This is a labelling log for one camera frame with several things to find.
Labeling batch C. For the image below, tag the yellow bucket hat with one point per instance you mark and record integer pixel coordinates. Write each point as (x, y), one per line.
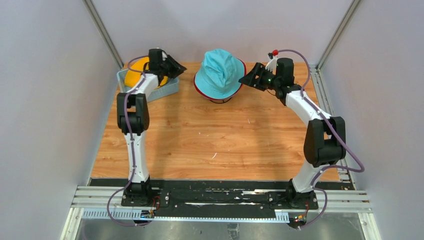
(133, 76)

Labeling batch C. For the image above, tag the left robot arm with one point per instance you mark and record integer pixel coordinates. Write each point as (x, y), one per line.
(133, 119)

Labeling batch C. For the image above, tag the teal plastic basket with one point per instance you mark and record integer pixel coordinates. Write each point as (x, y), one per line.
(171, 87)

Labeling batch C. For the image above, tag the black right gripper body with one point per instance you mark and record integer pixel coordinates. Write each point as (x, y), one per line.
(266, 78)

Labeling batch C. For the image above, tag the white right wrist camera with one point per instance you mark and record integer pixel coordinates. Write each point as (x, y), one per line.
(272, 63)

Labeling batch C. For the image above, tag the left aluminium corner rail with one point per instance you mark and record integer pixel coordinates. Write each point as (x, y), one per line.
(97, 20)

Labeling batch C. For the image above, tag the black wire hat stand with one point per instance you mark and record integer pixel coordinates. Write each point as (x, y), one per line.
(220, 101)

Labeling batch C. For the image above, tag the teal bucket hat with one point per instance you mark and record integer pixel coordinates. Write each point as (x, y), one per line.
(219, 74)

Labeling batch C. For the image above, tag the red bucket hat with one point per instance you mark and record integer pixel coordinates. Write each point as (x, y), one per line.
(202, 94)

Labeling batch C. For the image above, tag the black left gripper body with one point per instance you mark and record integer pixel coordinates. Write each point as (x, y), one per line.
(169, 67)

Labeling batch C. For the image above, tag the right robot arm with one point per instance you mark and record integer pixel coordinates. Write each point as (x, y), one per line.
(321, 149)

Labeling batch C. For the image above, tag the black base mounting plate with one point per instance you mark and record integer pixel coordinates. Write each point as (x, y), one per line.
(220, 199)

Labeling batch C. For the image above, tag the aluminium corner frame rail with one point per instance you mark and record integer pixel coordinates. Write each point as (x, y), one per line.
(317, 75)

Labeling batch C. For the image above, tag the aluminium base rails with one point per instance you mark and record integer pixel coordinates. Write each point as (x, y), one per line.
(96, 213)

